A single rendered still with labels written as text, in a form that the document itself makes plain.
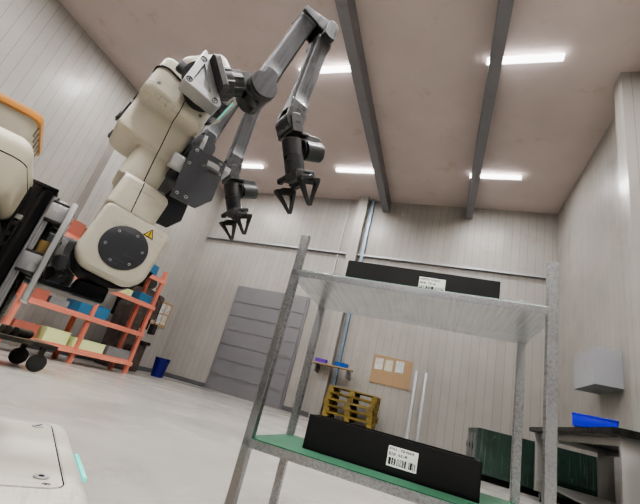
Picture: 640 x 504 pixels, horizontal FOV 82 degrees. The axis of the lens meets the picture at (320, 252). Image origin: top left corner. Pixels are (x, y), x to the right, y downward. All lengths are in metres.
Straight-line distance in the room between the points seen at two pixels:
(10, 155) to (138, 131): 0.35
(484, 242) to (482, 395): 4.15
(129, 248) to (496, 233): 11.23
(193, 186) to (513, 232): 11.20
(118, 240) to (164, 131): 0.33
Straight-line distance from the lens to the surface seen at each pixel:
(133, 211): 0.99
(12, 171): 0.83
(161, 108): 1.12
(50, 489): 0.84
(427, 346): 10.57
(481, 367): 10.56
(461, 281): 1.49
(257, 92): 1.06
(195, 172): 1.04
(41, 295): 8.11
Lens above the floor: 0.52
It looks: 21 degrees up
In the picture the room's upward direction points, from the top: 15 degrees clockwise
